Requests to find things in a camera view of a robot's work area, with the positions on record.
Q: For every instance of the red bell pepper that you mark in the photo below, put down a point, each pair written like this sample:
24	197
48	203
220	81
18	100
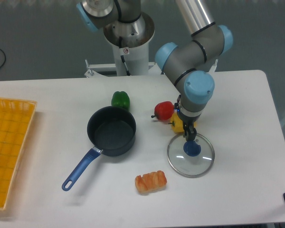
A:
163	111

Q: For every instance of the glass lid with blue knob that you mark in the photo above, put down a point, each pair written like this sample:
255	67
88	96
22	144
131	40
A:
191	159

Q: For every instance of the yellow bell pepper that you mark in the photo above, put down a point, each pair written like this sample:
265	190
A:
176	124

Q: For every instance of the yellow woven basket tray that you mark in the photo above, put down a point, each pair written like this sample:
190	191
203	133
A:
16	116

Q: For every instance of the white metal base frame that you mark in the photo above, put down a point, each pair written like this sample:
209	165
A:
110	69

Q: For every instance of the green bell pepper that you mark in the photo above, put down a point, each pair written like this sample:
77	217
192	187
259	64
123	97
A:
121	99

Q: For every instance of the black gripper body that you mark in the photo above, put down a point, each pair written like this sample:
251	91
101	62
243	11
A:
185	115

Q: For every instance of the dark saucepan with blue handle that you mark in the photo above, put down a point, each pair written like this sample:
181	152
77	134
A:
112	131

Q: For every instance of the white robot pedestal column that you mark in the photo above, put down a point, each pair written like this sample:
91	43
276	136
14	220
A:
130	45

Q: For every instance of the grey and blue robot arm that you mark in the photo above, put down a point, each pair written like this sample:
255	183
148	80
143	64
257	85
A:
179	64

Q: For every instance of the glazed bread pastry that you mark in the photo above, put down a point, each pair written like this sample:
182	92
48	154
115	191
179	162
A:
150	182

